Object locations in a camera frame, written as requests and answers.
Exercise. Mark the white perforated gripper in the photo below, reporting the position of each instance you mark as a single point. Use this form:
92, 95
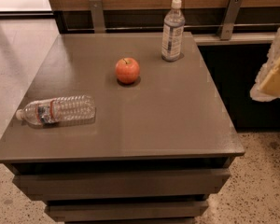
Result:
274, 78

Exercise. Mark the blue label plastic bottle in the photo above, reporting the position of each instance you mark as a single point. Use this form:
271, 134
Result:
173, 28

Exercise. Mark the clear red label bottle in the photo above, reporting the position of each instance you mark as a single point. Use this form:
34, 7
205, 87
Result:
56, 110

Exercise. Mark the red apple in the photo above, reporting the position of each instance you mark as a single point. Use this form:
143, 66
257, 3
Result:
127, 70

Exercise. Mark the grey drawer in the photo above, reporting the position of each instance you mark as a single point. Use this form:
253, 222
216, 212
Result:
122, 184
126, 211

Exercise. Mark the top grey drawer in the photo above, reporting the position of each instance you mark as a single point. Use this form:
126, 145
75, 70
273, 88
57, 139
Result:
122, 184

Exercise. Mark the right metal wall bracket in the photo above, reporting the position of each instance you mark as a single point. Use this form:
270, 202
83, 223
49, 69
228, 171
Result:
231, 12

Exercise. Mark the metal wall bracket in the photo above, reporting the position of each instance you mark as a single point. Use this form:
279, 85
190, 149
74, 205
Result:
97, 16
231, 12

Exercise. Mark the left metal wall bracket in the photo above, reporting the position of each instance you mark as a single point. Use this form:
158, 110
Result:
97, 16

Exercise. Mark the metal wall rail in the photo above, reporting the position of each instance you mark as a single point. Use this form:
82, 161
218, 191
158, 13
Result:
238, 28

